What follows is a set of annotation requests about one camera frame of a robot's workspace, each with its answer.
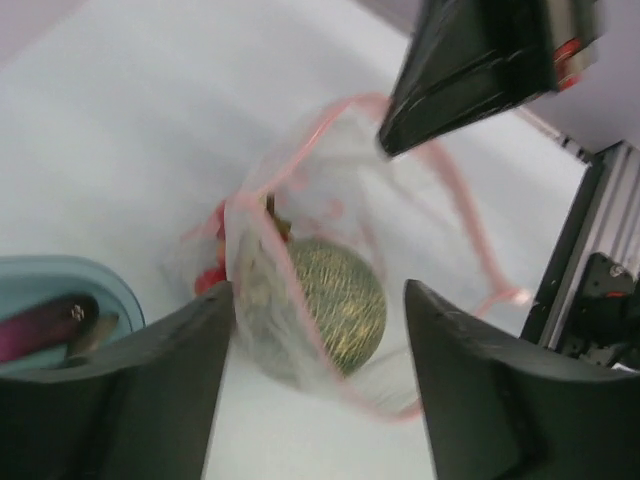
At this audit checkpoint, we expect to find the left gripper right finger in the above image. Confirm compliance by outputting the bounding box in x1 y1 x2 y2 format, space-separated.
404 280 639 480

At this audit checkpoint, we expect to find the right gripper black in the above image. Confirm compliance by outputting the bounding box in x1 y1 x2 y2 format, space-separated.
378 0 602 157

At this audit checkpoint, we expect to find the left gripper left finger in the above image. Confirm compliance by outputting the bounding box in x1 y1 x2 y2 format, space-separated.
1 282 235 480

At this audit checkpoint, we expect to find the red cherry tomato bunch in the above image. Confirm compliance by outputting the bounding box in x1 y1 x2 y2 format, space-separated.
193 194 292 296

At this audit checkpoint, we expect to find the green striped melon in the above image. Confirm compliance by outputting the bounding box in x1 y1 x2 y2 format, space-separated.
236 238 387 382

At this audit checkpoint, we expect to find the clear zip top bag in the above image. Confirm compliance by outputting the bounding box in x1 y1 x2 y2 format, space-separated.
165 93 532 419

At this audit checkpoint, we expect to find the grey fish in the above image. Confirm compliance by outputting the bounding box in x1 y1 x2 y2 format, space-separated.
64 313 119 360

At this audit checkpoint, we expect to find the purple eggplant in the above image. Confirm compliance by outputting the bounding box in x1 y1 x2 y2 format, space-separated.
1 294 100 363

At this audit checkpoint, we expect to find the teal plastic tray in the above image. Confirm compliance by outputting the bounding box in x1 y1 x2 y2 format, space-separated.
1 255 146 384

